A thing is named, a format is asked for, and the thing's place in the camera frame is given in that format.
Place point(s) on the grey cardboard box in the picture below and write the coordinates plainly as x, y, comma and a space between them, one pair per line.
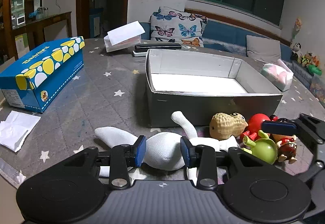
177, 107

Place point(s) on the grey cushion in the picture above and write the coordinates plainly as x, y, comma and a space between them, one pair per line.
264, 48

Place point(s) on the white plush rabbit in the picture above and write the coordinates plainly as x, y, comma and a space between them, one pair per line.
162, 150

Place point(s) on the tan peanut toy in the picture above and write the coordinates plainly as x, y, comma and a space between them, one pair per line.
223, 126

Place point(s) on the clear box of colourful toys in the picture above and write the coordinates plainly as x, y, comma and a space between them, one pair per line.
318, 89

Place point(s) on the red ball crab toy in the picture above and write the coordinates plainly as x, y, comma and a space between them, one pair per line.
255, 121

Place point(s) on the blue yellow-dotted shoe box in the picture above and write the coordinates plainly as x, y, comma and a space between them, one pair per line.
38, 81

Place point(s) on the crumpled white tissue paper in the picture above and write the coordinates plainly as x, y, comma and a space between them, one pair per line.
15, 130

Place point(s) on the yellow green toy figure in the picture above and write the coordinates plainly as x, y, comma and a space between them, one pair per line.
304, 59

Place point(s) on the white tissue pack with paper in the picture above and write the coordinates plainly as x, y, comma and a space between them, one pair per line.
121, 33

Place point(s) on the orange fox toy figure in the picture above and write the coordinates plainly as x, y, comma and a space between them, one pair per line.
314, 60

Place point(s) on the hanging plush wall toy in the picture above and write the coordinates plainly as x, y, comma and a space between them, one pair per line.
297, 27

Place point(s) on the butterfly print pillow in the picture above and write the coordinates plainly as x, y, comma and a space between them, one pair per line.
175, 26

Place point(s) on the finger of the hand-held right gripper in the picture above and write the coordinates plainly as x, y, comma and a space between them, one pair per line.
317, 165
279, 127

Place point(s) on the white microwave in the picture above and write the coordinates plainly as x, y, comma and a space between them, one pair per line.
20, 20

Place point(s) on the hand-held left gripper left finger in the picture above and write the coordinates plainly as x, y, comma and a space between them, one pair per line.
141, 151

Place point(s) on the blue bench seat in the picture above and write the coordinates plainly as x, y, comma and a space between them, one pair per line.
223, 33

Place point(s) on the panda plush toy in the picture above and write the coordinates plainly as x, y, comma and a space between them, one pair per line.
295, 50

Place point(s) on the green plastic toy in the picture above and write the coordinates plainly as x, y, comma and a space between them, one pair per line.
314, 70

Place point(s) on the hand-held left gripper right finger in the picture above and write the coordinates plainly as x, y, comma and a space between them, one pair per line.
184, 151

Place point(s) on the glass jars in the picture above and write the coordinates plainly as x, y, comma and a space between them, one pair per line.
42, 13

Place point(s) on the wooden sideboard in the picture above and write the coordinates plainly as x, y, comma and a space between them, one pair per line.
50, 26

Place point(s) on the green ball frog toy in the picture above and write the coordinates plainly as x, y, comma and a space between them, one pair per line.
264, 149

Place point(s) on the pink and green tissue pack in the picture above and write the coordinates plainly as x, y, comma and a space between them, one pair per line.
276, 75

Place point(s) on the black-haired doll figure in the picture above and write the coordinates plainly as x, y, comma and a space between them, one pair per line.
287, 148

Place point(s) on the grey star-printed tablecloth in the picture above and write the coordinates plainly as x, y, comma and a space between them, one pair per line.
101, 102

